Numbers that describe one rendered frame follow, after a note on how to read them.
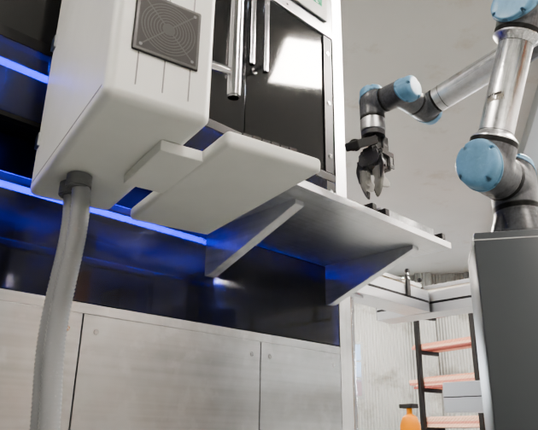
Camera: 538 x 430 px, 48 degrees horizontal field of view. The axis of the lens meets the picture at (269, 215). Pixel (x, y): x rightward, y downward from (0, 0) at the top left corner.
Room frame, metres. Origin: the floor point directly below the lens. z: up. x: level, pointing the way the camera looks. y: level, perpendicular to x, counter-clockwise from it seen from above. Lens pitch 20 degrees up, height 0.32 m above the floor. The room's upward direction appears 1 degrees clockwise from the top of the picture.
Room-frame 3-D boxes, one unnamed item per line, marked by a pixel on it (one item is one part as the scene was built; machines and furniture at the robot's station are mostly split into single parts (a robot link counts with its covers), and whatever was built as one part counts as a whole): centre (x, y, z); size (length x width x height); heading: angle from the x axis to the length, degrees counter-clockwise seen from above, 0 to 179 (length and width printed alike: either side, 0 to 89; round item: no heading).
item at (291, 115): (1.83, -0.07, 1.51); 0.43 x 0.01 x 0.59; 134
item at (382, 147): (1.61, -0.31, 1.12); 0.09 x 0.08 x 0.12; 134
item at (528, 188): (1.44, -0.64, 0.96); 0.13 x 0.12 x 0.14; 133
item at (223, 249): (1.47, 0.04, 0.80); 0.34 x 0.03 x 0.13; 44
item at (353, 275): (1.81, -0.32, 0.80); 0.34 x 0.03 x 0.13; 44
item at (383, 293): (2.37, -0.41, 0.92); 0.69 x 0.15 x 0.16; 134
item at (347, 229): (1.65, -0.13, 0.87); 0.70 x 0.48 x 0.02; 134
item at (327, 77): (1.96, -0.22, 1.40); 0.05 x 0.01 x 0.80; 134
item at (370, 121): (1.61, -0.31, 1.20); 0.08 x 0.08 x 0.05
